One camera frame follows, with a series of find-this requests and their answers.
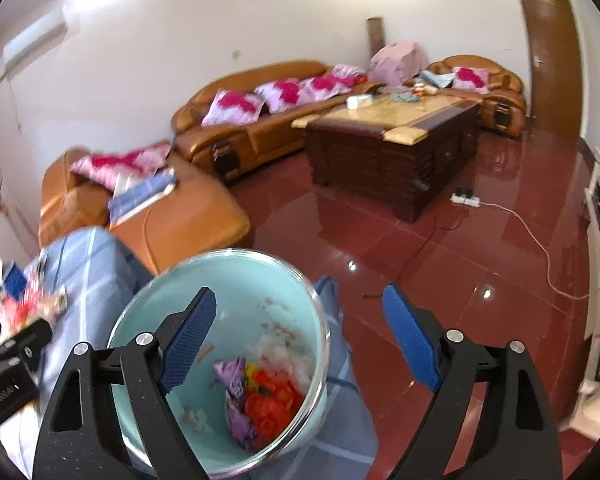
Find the brown leather armchair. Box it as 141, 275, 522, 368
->
404, 55, 527, 138

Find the folded blue plaid cloth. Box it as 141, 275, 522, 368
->
107, 167, 177, 223

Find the pink cloth covered fan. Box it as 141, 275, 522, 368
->
369, 41, 428, 87

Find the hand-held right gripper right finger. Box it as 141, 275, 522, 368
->
382, 284, 563, 480

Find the red gold patterned wrapper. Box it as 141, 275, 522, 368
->
0, 292, 48, 323

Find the brown leather chaise sofa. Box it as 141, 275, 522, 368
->
39, 147, 253, 276

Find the white power cable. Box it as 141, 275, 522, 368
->
480, 201, 600, 301

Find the brown wooden door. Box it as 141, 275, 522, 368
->
516, 0, 583, 138

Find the brown rolled mat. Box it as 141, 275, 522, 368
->
366, 17, 385, 61

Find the brown leather three-seat sofa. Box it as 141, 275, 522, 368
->
171, 60, 386, 183

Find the white cabinet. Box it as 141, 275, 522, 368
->
572, 147, 600, 431

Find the purple wrapper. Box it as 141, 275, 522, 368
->
214, 357, 258, 451

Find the blue carton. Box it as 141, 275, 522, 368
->
2, 265, 28, 296

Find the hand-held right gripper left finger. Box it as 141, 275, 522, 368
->
32, 287, 217, 480

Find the white folded cloth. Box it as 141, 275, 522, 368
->
112, 170, 143, 195

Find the light blue cloth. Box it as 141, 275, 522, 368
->
417, 70, 455, 88

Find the long pink floral pillow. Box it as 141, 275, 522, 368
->
70, 142, 173, 192

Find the black floor cable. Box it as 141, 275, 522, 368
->
362, 210, 461, 301

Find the dark wooden coffee table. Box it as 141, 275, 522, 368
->
292, 94, 482, 224

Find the pink folded blanket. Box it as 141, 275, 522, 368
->
332, 64, 368, 86

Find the teal enamel basin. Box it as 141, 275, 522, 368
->
106, 249, 331, 478

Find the white air conditioner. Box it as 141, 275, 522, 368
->
0, 20, 68, 68

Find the blue plaid tablecloth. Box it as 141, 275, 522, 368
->
0, 226, 381, 480

